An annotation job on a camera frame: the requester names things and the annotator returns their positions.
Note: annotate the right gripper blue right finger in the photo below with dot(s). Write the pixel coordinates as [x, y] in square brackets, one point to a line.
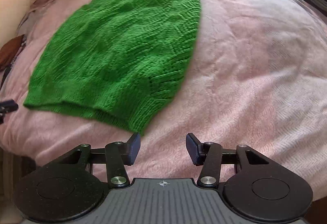
[208, 155]

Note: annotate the green knitted vest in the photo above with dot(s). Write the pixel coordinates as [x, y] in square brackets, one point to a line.
[116, 61]

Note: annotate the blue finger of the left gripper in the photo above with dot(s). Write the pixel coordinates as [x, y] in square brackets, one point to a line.
[7, 107]

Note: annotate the brown garment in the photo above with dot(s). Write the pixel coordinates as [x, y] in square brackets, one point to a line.
[9, 50]

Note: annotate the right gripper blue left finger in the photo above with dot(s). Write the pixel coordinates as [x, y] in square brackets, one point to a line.
[118, 155]

